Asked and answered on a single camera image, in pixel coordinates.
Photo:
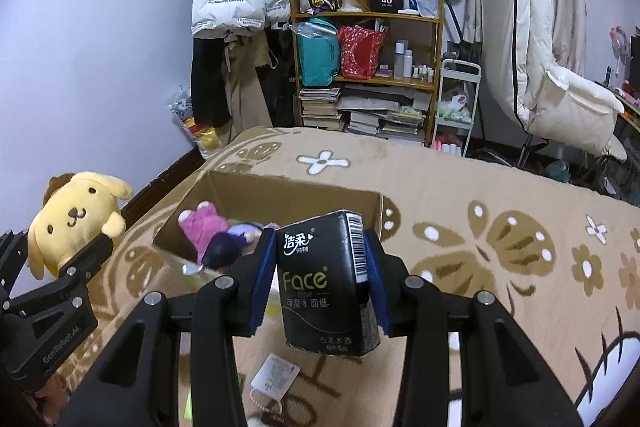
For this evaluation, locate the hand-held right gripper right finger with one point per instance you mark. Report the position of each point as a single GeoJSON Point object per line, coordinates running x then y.
{"type": "Point", "coordinates": [376, 292]}

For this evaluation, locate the black tissue pack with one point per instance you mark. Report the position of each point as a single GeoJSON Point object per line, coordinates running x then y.
{"type": "Point", "coordinates": [320, 287]}

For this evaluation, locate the red patterned bag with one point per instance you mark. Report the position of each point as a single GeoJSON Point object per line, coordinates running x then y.
{"type": "Point", "coordinates": [361, 52]}

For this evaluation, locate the tall white bottle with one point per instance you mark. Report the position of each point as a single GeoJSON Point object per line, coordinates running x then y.
{"type": "Point", "coordinates": [400, 59]}

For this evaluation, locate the pink plush toy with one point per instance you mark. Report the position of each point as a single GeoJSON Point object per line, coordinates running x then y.
{"type": "Point", "coordinates": [202, 227]}

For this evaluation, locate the cluttered desk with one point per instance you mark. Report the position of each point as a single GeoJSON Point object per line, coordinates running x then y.
{"type": "Point", "coordinates": [631, 112]}

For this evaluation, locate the pink desk fan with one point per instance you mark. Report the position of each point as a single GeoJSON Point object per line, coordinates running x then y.
{"type": "Point", "coordinates": [619, 41]}

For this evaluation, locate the printed cardboard box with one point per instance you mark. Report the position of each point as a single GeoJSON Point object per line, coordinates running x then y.
{"type": "Point", "coordinates": [300, 202]}

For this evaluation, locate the pile of papers and books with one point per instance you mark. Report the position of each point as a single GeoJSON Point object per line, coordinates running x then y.
{"type": "Point", "coordinates": [385, 114]}

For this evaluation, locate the black hanging garment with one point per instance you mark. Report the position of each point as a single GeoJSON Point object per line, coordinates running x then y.
{"type": "Point", "coordinates": [207, 77]}

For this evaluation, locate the green packet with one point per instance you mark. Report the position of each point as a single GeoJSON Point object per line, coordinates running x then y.
{"type": "Point", "coordinates": [188, 402]}

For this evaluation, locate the wooden shelf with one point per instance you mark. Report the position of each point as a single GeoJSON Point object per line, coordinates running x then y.
{"type": "Point", "coordinates": [395, 18]}

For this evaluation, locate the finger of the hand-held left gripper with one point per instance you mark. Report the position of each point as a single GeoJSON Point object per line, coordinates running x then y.
{"type": "Point", "coordinates": [12, 257]}
{"type": "Point", "coordinates": [90, 259]}

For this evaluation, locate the stack of books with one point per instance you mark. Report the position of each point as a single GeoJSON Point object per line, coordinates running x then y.
{"type": "Point", "coordinates": [320, 107]}

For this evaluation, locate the short white bottle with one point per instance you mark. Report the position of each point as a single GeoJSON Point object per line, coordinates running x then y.
{"type": "Point", "coordinates": [408, 63]}

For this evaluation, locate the row of small bottles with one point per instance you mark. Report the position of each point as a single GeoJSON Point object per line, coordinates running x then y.
{"type": "Point", "coordinates": [425, 73]}

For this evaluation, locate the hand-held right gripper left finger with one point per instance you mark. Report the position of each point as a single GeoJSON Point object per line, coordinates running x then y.
{"type": "Point", "coordinates": [262, 287]}

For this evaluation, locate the yellow dog plush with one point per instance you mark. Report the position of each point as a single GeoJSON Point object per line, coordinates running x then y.
{"type": "Point", "coordinates": [70, 217]}

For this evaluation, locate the white padded chair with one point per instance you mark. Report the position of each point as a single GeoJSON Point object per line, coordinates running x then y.
{"type": "Point", "coordinates": [530, 57]}

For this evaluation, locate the teal bag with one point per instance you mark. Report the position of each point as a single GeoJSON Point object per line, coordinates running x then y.
{"type": "Point", "coordinates": [317, 57]}

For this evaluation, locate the beige printed blanket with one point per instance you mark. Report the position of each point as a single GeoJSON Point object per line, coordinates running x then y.
{"type": "Point", "coordinates": [450, 187]}

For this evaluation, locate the person's left hand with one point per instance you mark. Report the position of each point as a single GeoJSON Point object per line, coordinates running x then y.
{"type": "Point", "coordinates": [50, 402]}

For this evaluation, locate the white trolley cart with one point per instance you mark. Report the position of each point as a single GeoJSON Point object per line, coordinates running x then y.
{"type": "Point", "coordinates": [440, 102]}

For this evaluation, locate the beige hanging trousers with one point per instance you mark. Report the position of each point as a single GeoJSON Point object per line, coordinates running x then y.
{"type": "Point", "coordinates": [247, 92]}

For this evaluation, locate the plastic bag of snacks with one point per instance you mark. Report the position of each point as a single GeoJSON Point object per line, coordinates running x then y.
{"type": "Point", "coordinates": [192, 127]}

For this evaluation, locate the white paper hang tag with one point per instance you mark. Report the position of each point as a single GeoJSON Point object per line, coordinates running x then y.
{"type": "Point", "coordinates": [275, 374]}

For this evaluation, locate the black monitor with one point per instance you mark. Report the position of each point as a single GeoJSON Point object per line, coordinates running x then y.
{"type": "Point", "coordinates": [635, 62]}

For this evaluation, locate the broom with dustpan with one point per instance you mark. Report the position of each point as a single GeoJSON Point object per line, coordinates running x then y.
{"type": "Point", "coordinates": [462, 51]}

